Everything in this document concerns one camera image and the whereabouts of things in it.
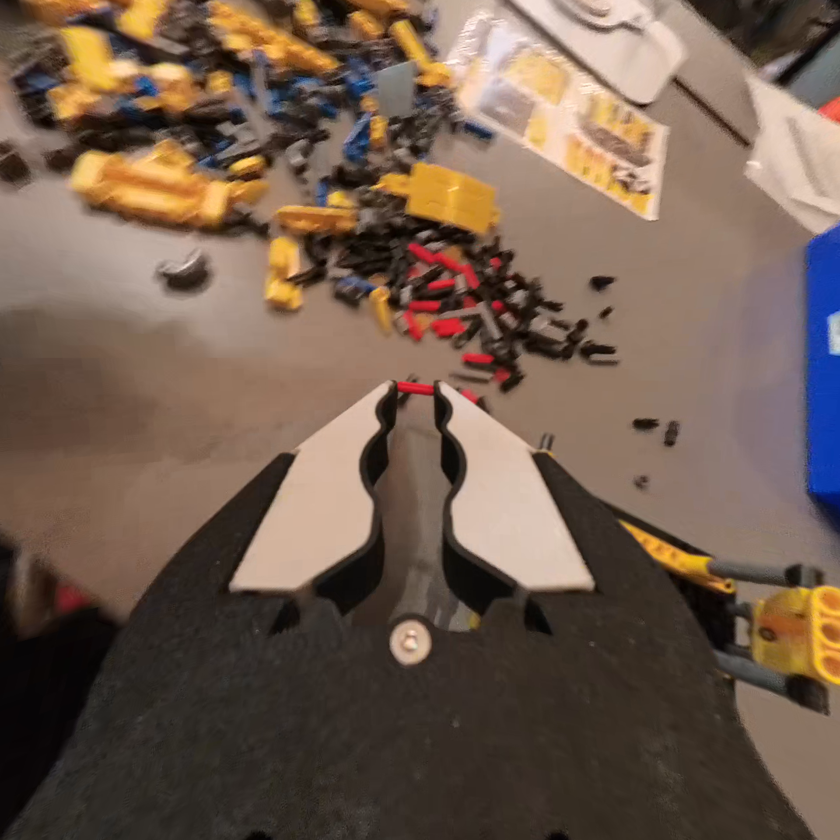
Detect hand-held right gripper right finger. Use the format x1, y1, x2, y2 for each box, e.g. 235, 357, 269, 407
433, 381, 596, 595

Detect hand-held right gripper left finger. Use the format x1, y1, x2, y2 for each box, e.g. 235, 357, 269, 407
230, 379, 398, 595

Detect yellow black toy brick assembly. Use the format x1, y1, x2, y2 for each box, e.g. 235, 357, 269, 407
617, 515, 840, 716

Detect pile of toy brick parts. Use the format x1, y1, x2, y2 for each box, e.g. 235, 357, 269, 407
0, 0, 585, 395

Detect scattered black toy pins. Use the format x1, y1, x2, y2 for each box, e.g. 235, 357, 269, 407
577, 274, 683, 493

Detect grey curved toy piece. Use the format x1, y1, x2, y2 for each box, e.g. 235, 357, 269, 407
156, 248, 212, 291

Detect blue plastic bin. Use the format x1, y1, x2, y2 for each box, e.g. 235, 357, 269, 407
804, 226, 840, 519

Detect yellow printed sticker sheet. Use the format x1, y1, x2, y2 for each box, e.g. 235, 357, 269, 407
456, 13, 670, 221

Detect white paper sheet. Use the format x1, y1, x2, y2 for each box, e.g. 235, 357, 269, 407
745, 72, 840, 234

